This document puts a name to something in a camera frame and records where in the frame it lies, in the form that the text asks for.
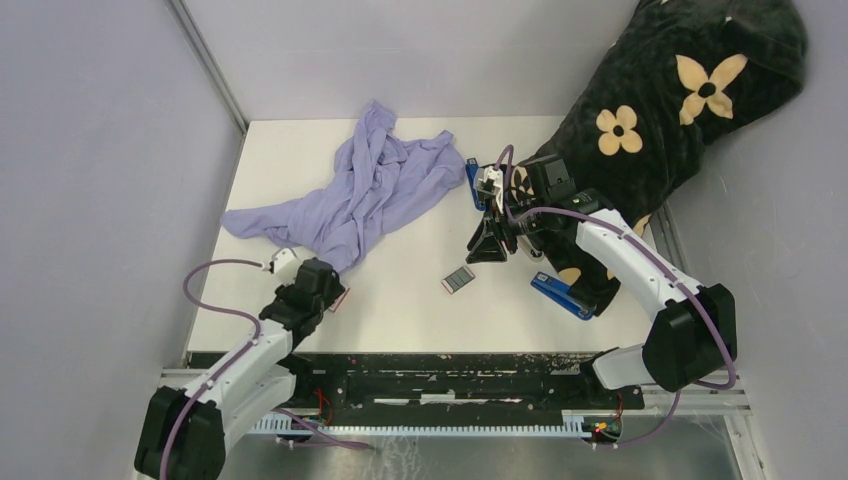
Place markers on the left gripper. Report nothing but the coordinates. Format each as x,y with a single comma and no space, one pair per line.
334,289

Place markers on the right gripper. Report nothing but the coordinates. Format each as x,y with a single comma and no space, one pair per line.
486,245

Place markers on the box of staples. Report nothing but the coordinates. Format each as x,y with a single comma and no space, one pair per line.
458,279

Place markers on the beige and black stapler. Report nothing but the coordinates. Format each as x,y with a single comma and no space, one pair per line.
531,249

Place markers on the blue stapler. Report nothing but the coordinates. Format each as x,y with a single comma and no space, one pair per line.
559,292
472,167

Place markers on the red white staple box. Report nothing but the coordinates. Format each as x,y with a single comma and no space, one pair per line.
339,300

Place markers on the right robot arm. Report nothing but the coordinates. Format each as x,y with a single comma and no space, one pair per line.
693,333

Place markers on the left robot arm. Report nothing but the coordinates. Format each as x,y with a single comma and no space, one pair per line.
189,430

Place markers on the lavender crumpled cloth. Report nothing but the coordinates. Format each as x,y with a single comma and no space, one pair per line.
380,184

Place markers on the black floral blanket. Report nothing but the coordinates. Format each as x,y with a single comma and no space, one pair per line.
681,75

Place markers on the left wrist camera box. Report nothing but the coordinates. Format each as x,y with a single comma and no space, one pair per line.
284,263

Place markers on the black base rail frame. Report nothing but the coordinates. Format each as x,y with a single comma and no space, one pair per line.
308,395

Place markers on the aluminium rail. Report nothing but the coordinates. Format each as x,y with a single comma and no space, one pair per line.
696,391

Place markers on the slotted cable duct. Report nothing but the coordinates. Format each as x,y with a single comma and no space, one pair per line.
280,424

